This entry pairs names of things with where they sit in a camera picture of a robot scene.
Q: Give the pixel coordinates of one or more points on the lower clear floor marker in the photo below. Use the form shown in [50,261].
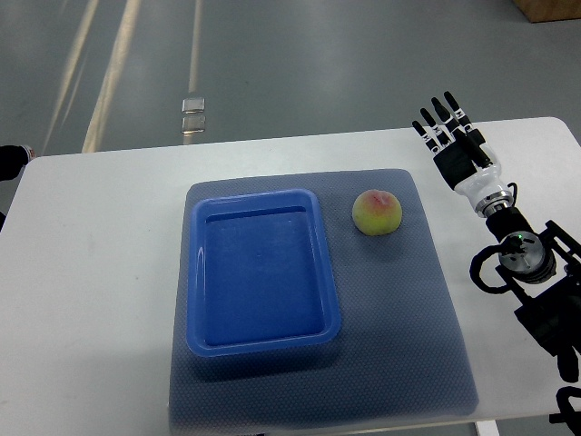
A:
[193,123]

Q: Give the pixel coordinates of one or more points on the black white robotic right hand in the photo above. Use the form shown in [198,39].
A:
[464,159]

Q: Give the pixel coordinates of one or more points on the black object at left edge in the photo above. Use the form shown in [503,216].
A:
[13,158]

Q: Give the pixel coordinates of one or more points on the grey blue textured mat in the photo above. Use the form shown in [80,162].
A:
[399,354]

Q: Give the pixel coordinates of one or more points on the green red peach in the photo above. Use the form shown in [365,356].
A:
[377,213]

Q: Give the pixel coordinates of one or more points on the upper clear floor marker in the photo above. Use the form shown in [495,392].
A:
[193,105]

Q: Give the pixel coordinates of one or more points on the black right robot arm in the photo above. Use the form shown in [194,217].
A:
[543,271]

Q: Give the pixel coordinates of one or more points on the blue rectangular plastic tray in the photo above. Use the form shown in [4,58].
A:
[260,276]

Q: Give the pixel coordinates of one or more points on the clear floor marker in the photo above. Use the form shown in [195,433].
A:
[193,123]
[193,105]

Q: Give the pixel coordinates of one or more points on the brown cardboard box corner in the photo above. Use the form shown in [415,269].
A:
[543,11]

